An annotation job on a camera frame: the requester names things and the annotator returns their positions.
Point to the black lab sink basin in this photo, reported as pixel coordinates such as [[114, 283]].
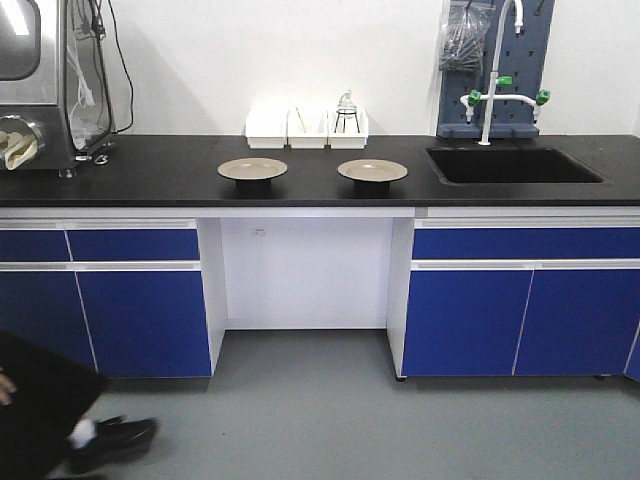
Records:
[[510, 166]]

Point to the black leather shoe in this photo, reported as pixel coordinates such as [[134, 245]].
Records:
[[97, 443]]

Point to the blue cabinet unit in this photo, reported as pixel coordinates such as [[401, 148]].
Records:
[[125, 298], [492, 299]]

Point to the left white storage bin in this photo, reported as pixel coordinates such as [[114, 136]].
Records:
[[266, 128]]

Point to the right white storage bin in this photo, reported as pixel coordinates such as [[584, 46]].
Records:
[[348, 141]]

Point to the red glass stirring rod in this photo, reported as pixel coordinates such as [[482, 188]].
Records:
[[301, 119]]

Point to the blue left cabinet unit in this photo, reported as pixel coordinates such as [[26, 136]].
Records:
[[125, 298]]

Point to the beige rubber glove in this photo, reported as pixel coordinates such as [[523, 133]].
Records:
[[18, 149]]

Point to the stainless steel glove box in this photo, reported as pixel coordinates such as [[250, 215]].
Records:
[[54, 83]]

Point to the beige round plate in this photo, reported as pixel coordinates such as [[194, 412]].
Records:
[[372, 170], [252, 169]]

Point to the blue pegboard drying rack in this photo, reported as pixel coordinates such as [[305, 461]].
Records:
[[522, 58]]

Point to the blue right cabinet unit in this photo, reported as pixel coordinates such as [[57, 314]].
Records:
[[492, 299]]

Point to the middle white storage bin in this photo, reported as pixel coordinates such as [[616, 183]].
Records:
[[307, 128]]

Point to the person black trouser leg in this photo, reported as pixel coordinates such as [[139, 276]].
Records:
[[52, 394]]

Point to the white gooseneck lab faucet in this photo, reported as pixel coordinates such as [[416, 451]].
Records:
[[495, 80]]

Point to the white storage bin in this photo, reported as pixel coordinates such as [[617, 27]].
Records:
[[307, 128], [348, 141], [266, 128]]

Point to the black wire tripod stand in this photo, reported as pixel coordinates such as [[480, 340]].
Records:
[[347, 121]]

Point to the round glass flask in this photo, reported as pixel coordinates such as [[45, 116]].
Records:
[[346, 106]]

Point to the plastic bag of pegs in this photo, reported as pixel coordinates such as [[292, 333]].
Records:
[[463, 36]]

